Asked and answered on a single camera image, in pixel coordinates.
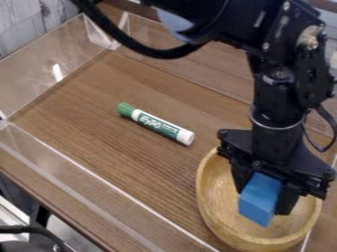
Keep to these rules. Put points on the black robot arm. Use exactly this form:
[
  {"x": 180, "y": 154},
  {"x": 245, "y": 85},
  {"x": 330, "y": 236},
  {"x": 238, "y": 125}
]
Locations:
[{"x": 281, "y": 34}]

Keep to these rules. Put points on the green Expo marker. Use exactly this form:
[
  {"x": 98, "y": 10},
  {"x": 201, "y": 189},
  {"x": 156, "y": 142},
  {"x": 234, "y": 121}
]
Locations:
[{"x": 156, "y": 124}]

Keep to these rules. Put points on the clear acrylic tray walls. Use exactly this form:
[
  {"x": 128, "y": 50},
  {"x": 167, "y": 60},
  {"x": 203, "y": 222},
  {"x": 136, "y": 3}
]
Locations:
[{"x": 114, "y": 178}]

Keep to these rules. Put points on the blue foam block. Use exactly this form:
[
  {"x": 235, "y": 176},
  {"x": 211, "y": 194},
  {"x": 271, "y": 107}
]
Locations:
[{"x": 258, "y": 198}]

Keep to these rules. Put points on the brown wooden bowl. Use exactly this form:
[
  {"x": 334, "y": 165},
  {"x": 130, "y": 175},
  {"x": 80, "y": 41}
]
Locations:
[{"x": 238, "y": 232}]

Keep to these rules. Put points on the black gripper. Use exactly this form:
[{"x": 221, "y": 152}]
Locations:
[{"x": 309, "y": 173}]

